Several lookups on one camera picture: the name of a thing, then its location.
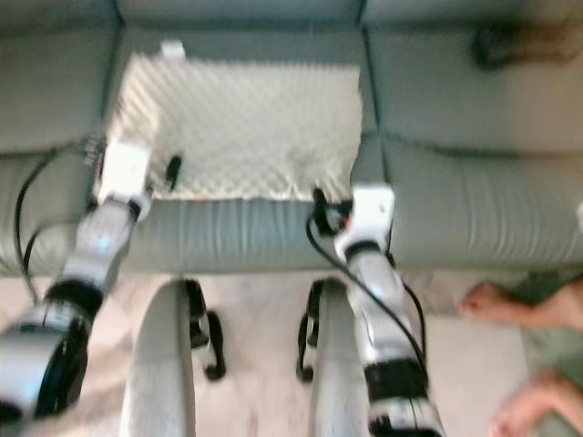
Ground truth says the white egg-crate foam pillow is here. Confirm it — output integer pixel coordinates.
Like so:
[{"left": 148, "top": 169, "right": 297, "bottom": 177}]
[{"left": 96, "top": 41, "right": 366, "bottom": 202}]

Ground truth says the green leather sofa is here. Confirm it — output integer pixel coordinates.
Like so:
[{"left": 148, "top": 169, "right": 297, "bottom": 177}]
[{"left": 0, "top": 0, "right": 583, "bottom": 279}]

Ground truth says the silver right robot leg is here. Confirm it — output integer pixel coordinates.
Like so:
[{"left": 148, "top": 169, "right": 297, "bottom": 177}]
[{"left": 296, "top": 278, "right": 376, "bottom": 437}]

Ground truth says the silver robot leg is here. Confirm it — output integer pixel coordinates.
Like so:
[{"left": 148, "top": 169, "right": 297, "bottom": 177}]
[
  {"left": 296, "top": 278, "right": 376, "bottom": 437},
  {"left": 128, "top": 278, "right": 229, "bottom": 437}
]

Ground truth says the silver left robot leg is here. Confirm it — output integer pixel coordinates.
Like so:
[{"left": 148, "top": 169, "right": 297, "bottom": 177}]
[{"left": 128, "top": 278, "right": 229, "bottom": 437}]

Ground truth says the person's bare foot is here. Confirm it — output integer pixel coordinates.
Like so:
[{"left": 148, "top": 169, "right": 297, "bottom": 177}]
[
  {"left": 490, "top": 368, "right": 583, "bottom": 437},
  {"left": 460, "top": 279, "right": 583, "bottom": 331}
]

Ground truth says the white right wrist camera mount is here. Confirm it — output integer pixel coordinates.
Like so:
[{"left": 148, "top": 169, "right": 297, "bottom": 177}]
[{"left": 336, "top": 183, "right": 395, "bottom": 257}]

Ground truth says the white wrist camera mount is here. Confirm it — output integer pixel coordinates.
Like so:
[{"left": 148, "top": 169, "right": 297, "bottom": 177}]
[
  {"left": 101, "top": 140, "right": 152, "bottom": 207},
  {"left": 336, "top": 183, "right": 395, "bottom": 257}
]

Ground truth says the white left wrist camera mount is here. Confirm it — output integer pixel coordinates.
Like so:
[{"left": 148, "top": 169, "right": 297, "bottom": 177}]
[{"left": 101, "top": 140, "right": 152, "bottom": 207}]

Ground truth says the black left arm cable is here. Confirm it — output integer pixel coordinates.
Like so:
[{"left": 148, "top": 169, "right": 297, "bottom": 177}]
[{"left": 13, "top": 144, "right": 103, "bottom": 279}]

